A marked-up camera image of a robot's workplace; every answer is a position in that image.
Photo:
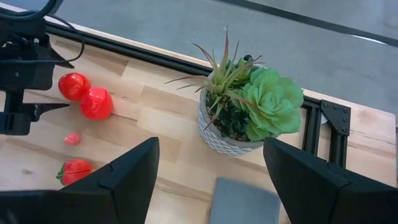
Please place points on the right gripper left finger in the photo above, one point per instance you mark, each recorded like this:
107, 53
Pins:
133, 177

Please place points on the succulents in patterned white pot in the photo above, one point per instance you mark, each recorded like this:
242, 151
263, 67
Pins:
248, 102

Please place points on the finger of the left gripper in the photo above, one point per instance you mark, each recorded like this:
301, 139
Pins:
15, 121
57, 62

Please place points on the black aluminium table frame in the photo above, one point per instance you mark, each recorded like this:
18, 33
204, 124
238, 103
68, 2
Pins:
335, 115

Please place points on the small pink toy piece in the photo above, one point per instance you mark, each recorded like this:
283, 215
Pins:
72, 138

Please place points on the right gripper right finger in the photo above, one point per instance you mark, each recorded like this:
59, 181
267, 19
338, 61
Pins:
304, 183

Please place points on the round red toy fruit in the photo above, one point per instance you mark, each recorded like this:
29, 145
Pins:
74, 87

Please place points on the red toy tomato green calyx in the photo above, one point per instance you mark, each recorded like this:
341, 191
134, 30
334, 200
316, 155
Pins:
74, 171

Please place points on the red pear-shaped toy fruit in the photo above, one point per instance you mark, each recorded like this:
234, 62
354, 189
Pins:
96, 104

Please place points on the grey-blue folded cloth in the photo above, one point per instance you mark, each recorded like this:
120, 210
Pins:
242, 202

